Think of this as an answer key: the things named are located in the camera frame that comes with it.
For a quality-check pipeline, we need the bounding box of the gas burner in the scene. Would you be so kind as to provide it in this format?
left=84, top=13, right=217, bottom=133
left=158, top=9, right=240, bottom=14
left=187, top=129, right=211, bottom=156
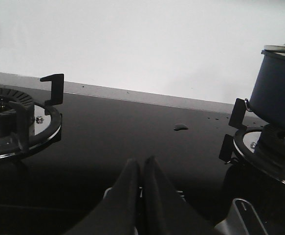
left=219, top=98, right=285, bottom=184
left=0, top=73, right=64, bottom=159

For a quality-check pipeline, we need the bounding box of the left gas burner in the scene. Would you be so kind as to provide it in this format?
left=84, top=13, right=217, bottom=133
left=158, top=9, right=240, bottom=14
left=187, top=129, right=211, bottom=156
left=0, top=73, right=64, bottom=159

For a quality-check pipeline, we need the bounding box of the silver stove knob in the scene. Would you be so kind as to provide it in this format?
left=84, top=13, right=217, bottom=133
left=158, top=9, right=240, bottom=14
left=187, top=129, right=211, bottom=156
left=103, top=187, right=112, bottom=199
left=214, top=198, right=268, bottom=235

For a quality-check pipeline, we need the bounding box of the black glass gas stove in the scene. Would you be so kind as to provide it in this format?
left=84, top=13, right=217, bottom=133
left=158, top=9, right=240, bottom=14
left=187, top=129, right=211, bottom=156
left=0, top=82, right=285, bottom=235

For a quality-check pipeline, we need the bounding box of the left silver stove knob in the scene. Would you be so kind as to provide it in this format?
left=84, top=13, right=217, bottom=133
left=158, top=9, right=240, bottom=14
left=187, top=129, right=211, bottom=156
left=103, top=187, right=112, bottom=199

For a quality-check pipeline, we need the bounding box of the dark blue pot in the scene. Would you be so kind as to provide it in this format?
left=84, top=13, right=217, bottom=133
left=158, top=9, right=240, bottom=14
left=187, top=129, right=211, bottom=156
left=249, top=45, right=285, bottom=129

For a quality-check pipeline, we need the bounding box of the right gas burner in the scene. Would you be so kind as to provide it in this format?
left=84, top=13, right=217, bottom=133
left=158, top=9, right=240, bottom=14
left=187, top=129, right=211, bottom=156
left=219, top=98, right=285, bottom=184

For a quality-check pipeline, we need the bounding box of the right silver stove knob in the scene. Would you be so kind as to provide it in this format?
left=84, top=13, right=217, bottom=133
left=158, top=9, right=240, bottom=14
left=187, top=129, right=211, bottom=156
left=214, top=198, right=268, bottom=235

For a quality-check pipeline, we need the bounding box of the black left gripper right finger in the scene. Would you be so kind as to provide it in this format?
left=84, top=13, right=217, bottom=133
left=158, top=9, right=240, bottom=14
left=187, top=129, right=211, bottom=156
left=143, top=157, right=213, bottom=235

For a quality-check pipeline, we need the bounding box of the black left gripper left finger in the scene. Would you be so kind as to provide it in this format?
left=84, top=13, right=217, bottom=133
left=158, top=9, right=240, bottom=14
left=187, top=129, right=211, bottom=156
left=66, top=159, right=140, bottom=235

